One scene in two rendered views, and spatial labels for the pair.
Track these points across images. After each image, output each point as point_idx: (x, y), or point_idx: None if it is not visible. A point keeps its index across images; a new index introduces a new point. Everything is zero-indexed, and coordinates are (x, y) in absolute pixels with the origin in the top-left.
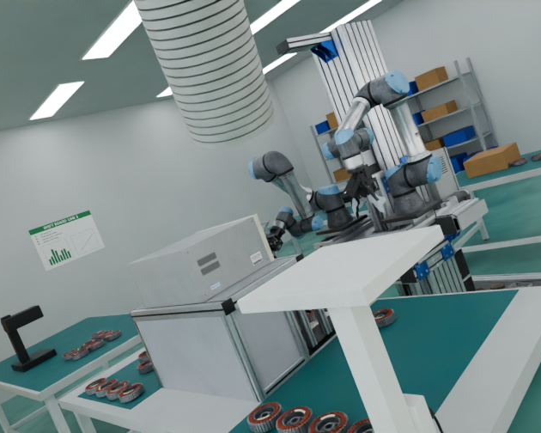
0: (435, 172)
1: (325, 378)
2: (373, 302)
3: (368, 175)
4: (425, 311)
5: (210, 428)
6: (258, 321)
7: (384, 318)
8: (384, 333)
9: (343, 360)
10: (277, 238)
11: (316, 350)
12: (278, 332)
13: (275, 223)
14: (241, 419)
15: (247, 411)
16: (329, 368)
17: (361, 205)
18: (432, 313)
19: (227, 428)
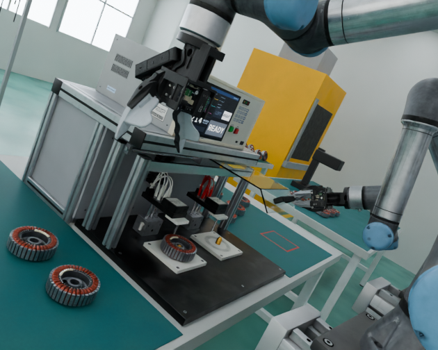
0: (437, 317)
1: None
2: (176, 326)
3: (193, 71)
4: (24, 337)
5: (26, 162)
6: (67, 131)
7: (52, 274)
8: (25, 273)
9: (12, 226)
10: (325, 196)
11: (83, 233)
12: (70, 163)
13: (354, 186)
14: (10, 168)
15: (20, 173)
16: (10, 214)
17: (193, 137)
18: None
19: (8, 162)
